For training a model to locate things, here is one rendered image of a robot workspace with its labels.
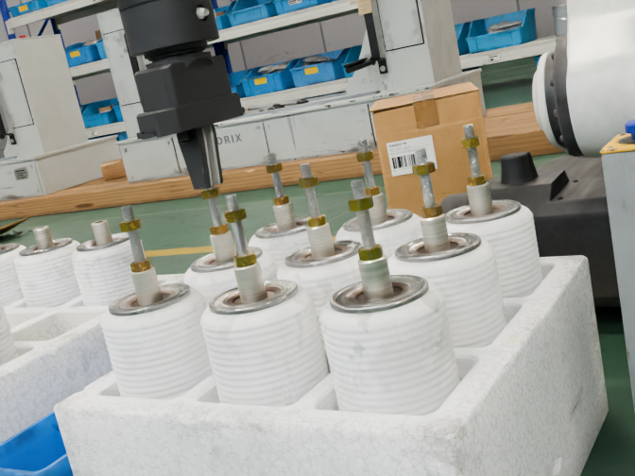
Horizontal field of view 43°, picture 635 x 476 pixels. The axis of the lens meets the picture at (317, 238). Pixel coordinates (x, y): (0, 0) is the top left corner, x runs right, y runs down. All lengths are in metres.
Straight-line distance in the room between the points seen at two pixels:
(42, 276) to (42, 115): 2.88
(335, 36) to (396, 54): 7.18
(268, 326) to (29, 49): 3.50
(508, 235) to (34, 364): 0.53
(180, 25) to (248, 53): 9.93
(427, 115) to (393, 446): 1.27
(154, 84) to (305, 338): 0.29
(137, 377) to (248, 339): 0.13
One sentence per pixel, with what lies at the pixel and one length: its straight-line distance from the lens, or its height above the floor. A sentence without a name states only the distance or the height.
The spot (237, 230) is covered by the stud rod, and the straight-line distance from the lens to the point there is 0.66.
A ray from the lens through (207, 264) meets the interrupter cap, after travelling 0.83.
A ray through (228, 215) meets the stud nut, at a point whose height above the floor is 0.33.
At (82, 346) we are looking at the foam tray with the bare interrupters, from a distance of 1.00.
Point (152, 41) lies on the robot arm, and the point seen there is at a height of 0.48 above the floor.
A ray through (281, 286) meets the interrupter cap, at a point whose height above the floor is 0.25.
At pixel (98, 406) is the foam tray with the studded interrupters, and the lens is 0.74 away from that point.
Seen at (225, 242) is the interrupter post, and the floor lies 0.27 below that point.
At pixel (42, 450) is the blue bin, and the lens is 0.94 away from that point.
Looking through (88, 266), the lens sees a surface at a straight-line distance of 1.09.
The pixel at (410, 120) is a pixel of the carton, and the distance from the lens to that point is 1.78.
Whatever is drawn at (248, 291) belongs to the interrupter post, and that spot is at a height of 0.26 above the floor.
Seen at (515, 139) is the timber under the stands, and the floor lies 0.06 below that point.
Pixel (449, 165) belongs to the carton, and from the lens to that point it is 1.79.
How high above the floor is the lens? 0.43
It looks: 12 degrees down
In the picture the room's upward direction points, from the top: 12 degrees counter-clockwise
